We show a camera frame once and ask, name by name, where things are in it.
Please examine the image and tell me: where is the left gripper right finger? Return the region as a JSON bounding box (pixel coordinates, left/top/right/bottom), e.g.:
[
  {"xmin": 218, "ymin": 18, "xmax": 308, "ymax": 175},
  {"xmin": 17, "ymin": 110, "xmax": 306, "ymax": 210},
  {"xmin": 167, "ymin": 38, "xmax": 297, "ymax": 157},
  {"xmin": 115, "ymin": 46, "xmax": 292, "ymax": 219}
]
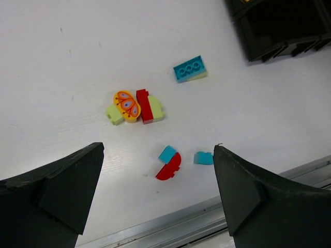
[{"xmin": 214, "ymin": 145, "xmax": 330, "ymax": 247}]

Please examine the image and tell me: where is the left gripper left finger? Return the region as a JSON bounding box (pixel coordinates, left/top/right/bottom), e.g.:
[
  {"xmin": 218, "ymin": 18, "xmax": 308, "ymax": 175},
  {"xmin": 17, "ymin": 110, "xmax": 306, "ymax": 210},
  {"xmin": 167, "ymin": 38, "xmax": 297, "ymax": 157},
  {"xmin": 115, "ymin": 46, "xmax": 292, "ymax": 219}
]
[{"xmin": 1, "ymin": 142, "xmax": 104, "ymax": 247}]

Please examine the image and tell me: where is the teal and green lego brick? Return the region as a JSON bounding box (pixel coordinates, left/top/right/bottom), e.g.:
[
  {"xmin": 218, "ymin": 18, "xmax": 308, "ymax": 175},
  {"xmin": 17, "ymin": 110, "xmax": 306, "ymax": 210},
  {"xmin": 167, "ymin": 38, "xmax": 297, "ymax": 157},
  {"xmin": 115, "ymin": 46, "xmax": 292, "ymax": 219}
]
[{"xmin": 173, "ymin": 56, "xmax": 208, "ymax": 83}]

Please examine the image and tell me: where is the small teal lego brick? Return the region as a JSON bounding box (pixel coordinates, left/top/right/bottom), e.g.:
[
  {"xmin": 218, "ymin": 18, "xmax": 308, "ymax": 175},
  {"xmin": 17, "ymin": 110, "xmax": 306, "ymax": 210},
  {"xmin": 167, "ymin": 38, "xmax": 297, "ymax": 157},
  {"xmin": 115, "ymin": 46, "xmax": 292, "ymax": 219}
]
[{"xmin": 193, "ymin": 151, "xmax": 214, "ymax": 165}]

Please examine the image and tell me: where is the red half-round lego brick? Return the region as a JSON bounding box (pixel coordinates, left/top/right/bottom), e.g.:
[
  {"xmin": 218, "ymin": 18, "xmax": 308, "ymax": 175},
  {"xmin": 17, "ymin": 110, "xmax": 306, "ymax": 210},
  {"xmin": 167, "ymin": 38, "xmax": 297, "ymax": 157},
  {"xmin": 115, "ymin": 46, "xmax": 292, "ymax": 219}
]
[{"xmin": 156, "ymin": 152, "xmax": 182, "ymax": 181}]

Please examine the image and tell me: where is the small teal lego cube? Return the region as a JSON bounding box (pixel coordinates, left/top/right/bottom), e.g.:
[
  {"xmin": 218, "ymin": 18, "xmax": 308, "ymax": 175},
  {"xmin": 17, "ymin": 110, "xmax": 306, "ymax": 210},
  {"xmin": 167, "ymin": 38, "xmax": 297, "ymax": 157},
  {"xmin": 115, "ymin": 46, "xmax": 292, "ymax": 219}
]
[{"xmin": 158, "ymin": 145, "xmax": 177, "ymax": 164}]

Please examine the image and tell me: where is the light green lego brick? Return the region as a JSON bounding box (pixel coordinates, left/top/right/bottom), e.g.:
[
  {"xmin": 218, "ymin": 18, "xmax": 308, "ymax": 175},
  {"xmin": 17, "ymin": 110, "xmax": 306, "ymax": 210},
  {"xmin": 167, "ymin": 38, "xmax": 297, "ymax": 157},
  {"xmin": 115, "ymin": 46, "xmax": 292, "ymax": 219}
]
[{"xmin": 106, "ymin": 104, "xmax": 124, "ymax": 126}]

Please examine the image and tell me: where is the light green rounded lego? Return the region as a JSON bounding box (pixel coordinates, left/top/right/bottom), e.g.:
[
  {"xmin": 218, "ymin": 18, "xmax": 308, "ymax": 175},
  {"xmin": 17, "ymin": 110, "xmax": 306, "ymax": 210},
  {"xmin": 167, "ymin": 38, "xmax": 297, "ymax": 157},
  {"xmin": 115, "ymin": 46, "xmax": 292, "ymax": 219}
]
[{"xmin": 148, "ymin": 95, "xmax": 165, "ymax": 122}]

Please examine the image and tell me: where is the red tall lego brick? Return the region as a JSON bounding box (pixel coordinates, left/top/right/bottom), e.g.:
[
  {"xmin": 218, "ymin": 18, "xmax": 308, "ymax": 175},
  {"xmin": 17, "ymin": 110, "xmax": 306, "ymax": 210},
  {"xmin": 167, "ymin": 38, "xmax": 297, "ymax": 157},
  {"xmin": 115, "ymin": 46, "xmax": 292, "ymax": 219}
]
[{"xmin": 136, "ymin": 89, "xmax": 154, "ymax": 124}]

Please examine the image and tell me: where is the black four-compartment bin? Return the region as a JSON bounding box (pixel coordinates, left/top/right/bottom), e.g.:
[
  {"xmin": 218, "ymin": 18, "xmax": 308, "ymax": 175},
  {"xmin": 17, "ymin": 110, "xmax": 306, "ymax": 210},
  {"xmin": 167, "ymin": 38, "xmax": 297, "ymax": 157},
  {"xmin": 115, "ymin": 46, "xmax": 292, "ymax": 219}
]
[{"xmin": 225, "ymin": 0, "xmax": 330, "ymax": 63}]

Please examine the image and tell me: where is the aluminium rail frame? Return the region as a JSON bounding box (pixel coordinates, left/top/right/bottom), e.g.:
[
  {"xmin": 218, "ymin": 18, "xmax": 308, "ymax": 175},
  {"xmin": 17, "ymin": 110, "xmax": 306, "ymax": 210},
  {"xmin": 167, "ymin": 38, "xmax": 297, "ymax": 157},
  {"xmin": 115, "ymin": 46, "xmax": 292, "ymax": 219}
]
[{"xmin": 82, "ymin": 156, "xmax": 330, "ymax": 247}]

